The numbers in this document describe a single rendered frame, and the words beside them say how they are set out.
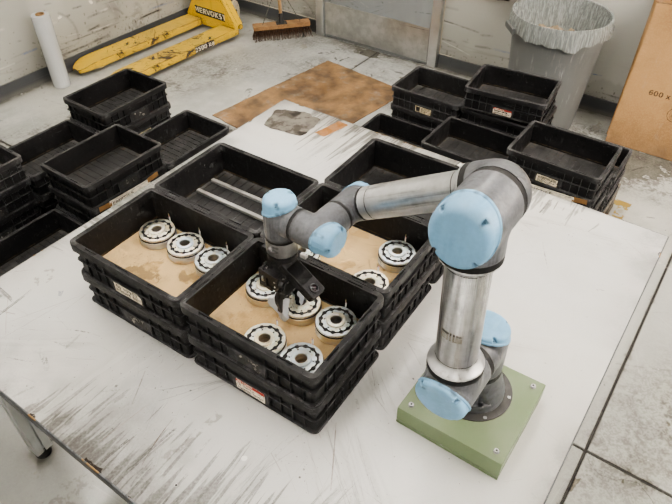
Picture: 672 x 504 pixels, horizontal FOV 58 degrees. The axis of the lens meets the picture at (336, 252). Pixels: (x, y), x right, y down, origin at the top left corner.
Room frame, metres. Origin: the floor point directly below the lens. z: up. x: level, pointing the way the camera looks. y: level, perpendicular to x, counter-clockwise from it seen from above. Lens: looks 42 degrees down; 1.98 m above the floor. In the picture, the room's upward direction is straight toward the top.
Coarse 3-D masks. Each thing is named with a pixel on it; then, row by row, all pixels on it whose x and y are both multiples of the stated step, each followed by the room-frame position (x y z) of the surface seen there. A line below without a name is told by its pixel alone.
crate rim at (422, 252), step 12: (312, 192) 1.43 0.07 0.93; (300, 204) 1.38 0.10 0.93; (408, 216) 1.32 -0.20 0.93; (300, 252) 1.17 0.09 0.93; (420, 252) 1.17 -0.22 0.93; (324, 264) 1.13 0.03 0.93; (408, 264) 1.13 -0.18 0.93; (348, 276) 1.09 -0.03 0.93; (396, 276) 1.09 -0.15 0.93; (372, 288) 1.04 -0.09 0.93; (396, 288) 1.06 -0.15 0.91
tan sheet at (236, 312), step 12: (240, 288) 1.14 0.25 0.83; (228, 300) 1.10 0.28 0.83; (240, 300) 1.10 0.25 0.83; (216, 312) 1.06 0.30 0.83; (228, 312) 1.06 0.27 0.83; (240, 312) 1.06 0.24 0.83; (252, 312) 1.06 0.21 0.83; (264, 312) 1.06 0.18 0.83; (276, 312) 1.06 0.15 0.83; (228, 324) 1.02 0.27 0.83; (240, 324) 1.02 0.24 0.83; (252, 324) 1.02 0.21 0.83; (276, 324) 1.02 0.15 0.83; (288, 324) 1.02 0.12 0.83; (312, 324) 1.02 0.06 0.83; (288, 336) 0.98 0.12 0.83; (300, 336) 0.98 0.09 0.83; (312, 336) 0.98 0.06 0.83; (324, 348) 0.94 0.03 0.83
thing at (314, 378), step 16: (256, 240) 1.22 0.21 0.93; (240, 256) 1.16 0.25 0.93; (368, 288) 1.04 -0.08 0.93; (208, 320) 0.94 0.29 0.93; (368, 320) 0.95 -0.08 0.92; (224, 336) 0.91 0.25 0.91; (352, 336) 0.89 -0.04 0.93; (256, 352) 0.86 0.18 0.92; (272, 352) 0.85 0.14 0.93; (336, 352) 0.85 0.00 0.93; (288, 368) 0.81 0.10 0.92; (320, 368) 0.80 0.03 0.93
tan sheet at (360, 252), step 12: (348, 240) 1.34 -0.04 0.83; (360, 240) 1.34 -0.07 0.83; (372, 240) 1.34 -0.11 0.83; (384, 240) 1.34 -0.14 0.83; (348, 252) 1.29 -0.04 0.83; (360, 252) 1.29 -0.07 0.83; (372, 252) 1.29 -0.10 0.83; (336, 264) 1.24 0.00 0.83; (348, 264) 1.24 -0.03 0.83; (360, 264) 1.24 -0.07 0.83; (372, 264) 1.24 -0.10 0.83
